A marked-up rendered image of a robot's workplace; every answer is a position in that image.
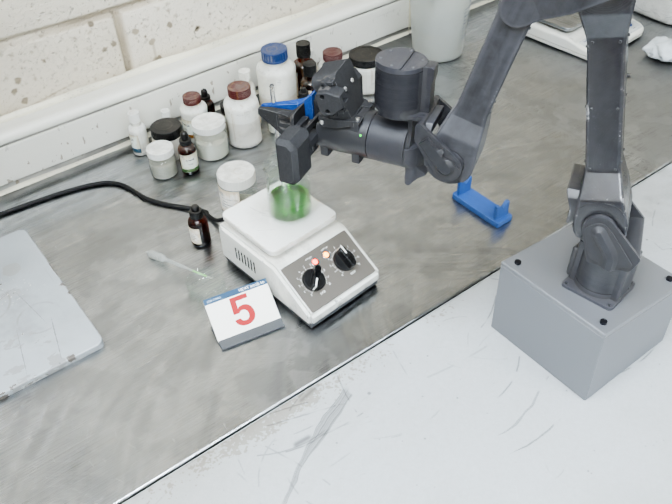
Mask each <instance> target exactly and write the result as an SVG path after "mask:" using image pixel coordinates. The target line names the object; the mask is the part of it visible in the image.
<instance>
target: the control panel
mask: <svg viewBox="0 0 672 504"><path fill-rule="evenodd" d="M340 246H344V247H345V248H346V249H347V250H349V251H350V252H352V253H353V255H354V256H355V259H356V262H357V263H356V265H355V266H354V267H353V269H351V270H349V271H342V270H340V269H338V268H337V267H336V266H335V264H334V261H333V256H334V254H335V253H336V252H337V250H338V248H339V247H340ZM324 252H327V253H328V254H329V256H328V257H327V258H326V257H324V256H323V253H324ZM313 259H316V260H317V261H318V263H317V264H316V265H320V266H321V272H322V273H323V274H324V276H325V280H326V282H325V285H324V287H323V288H322V289H321V290H319V291H310V290H308V289H307V288H306V287H305V286H304V284H303V282H302V276H303V274H304V273H305V271H307V270H308V269H313V268H314V267H315V266H316V265H315V264H313V263H312V260H313ZM374 271H376V270H375V269H374V268H373V266H372V265H371V264H370V262H369V261H368V260H367V258H366V257H365V256H364V255H363V253H362V252H361V251H360V249H359V248H358V247H357V245H356V244H355V243H354V242H353V240H352V239H351V238H350V236H349V235H348V234H347V232H346V231H345V230H344V231H342V232H340V233H338V234H337V235H335V236H334V237H332V238H330V239H329V240H327V241H326V242H324V243H322V244H321V245H319V246H318V247H316V248H314V249H313V250H311V251H310V252H308V253H306V254H305V255H303V256H302V257H300V258H298V259H297V260H295V261H294V262H292V263H290V264H289V265H287V266H286V267H284V268H282V269H281V272H282V273H283V275H284V276H285V277H286V279H287V280H288V281H289V283H290V284H291V285H292V287H293V288H294V289H295V291H296V292H297V293H298V295H299V296H300V297H301V299H302V300H303V301H304V303H305V304H306V305H307V307H308V308H309V309H310V311H311V312H312V313H314V312H316V311H317V310H319V309H320V308H322V307H323V306H325V305H326V304H328V303H329V302H331V301H332V300H334V299H335V298H336V297H338V296H339V295H341V294H342V293H344V292H345V291H347V290H348V289H350V288H351V287H353V286H354V285H356V284H357V283H359V282H360V281H362V280H363V279H364V278H366V277H367V276H369V275H370V274H372V273H373V272H374Z"/></svg>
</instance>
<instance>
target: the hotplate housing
mask: <svg viewBox="0 0 672 504"><path fill-rule="evenodd" d="M344 230H345V231H346V232H347V234H348V235H349V236H350V238H351V239H352V240H353V242H354V243H355V244H356V245H357V247H358V248H359V249H360V251H361V252H362V253H363V255H364V256H365V257H366V258H367V260H368V261H369V262H370V264H371V265H372V266H373V268H374V269H375V270H376V271H374V272H373V273H372V274H370V275H369V276H367V277H366V278H364V279H363V280H362V281H360V282H359V283H357V284H356V285H354V286H353V287H351V288H350V289H348V290H347V291H345V292H344V293H342V294H341V295H339V296H338V297H336V298H335V299H334V300H332V301H331V302H329V303H328V304H326V305H325V306H323V307H322V308H320V309H319V310H317V311H316V312H314V313H312V312H311V311H310V309H309V308H308V307H307V305H306V304H305V303H304V301H303V300H302V299H301V297H300V296H299V295H298V293H297V292H296V291H295V289H294V288H293V287H292V285H291V284H290V283H289V281H288V280H287V279H286V277H285V276H284V275H283V273H282V272H281V269H282V268H284V267H286V266H287V265H289V264H290V263H292V262H294V261H295V260H297V259H298V258H300V257H302V256H303V255H305V254H306V253H308V252H310V251H311V250H313V249H314V248H316V247H318V246H319V245H321V244H322V243H324V242H326V241H327V240H329V239H330V238H332V237H334V236H335V235H337V234H338V233H340V232H342V231H344ZM219 232H220V238H221V243H222V249H223V255H225V257H226V259H227V260H229V261H230V262H231V263H232V264H233V265H235V266H236V267H237V268H238V269H240V270H241V271H242V272H243V273H245V274H246V275H247V276H248V277H249V278H251V279H252V280H253V281H254V282H256V281H258V280H261V279H264V278H266V281H267V283H268V286H269V288H270V291H271V294H272V296H273V297H274V298H275V299H276V300H278V301H279V302H280V303H281V304H282V305H284V306H285V307H286V308H287V309H289V310H290V311H291V312H292V313H294V314H295V315H296V316H297V317H298V318H300V319H301V320H302V321H303V322H305V323H306V324H307V325H308V326H309V327H311V328H313V327H314V326H316V325H317V324H319V323H320V322H322V321H323V320H324V319H326V318H327V317H329V316H330V315H332V314H333V313H335V312H336V311H337V310H339V309H340V308H342V307H343V306H345V305H346V304H348V303H349V302H351V301H352V300H353V299H355V298H356V297H358V296H359V295H361V294H362V293H364V292H365V291H366V290H368V289H369V288H371V287H372V286H374V285H375V284H377V280H378V269H377V268H376V266H375V265H374V264H373V262H372V261H371V260H370V258H369V257H368V256H367V255H366V253H365V252H364V251H363V249H362V248H361V247H360V245H359V244H358V243H357V242H356V240H355V239H354V238H353V236H352V235H351V234H350V233H349V231H348V230H347V229H346V227H345V226H344V225H343V224H341V223H340V222H338V221H337V220H335V221H333V222H332V223H330V224H329V225H327V226H325V227H324V228H322V229H321V230H319V231H317V232H316V233H314V234H312V235H311V236H309V237H307V238H306V239H304V240H302V241H301V242H299V243H298V244H296V245H294V246H293V247H291V248H289V249H288V250H286V251H284V252H283V253H281V254H279V255H277V256H270V255H268V254H267V253H265V252H264V251H263V250H261V249H260V248H259V247H258V246H256V245H255V244H254V243H252V242H251V241H250V240H248V239H247V238H246V237H245V236H243V235H242V234H241V233H239V232H238V231H237V230H235V229H234V228H233V227H232V226H230V225H229V224H228V223H226V222H223V223H221V224H220V227H219Z"/></svg>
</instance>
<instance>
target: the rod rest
mask: <svg viewBox="0 0 672 504"><path fill-rule="evenodd" d="M471 182H472V176H470V177H469V178H468V179H467V180H466V181H465V182H463V183H462V182H460V183H458V186H457V191H455V192H453V195H452V198H453V199H454V200H455V201H457V202H458V203H460V204H461V205H463V206H464V207H466V208H467V209H469V210H470V211H472V212H473V213H475V214H476V215H478V216H479V217H480V218H482V219H483V220H485V221H486V222H488V223H489V224H491V225H492V226H494V227H495V228H499V227H501V226H503V225H504V224H506V223H508V222H509V221H511V219H512V214H510V213H509V212H508V209H509V203H510V201H509V200H508V199H506V200H505V201H504V202H503V204H502V205H501V206H499V205H497V204H495V203H493V202H492V201H490V200H489V199H487V198H486V197H484V196H483V195H481V194H480V193H478V192H477V191H475V190H474V189H472V188H471Z"/></svg>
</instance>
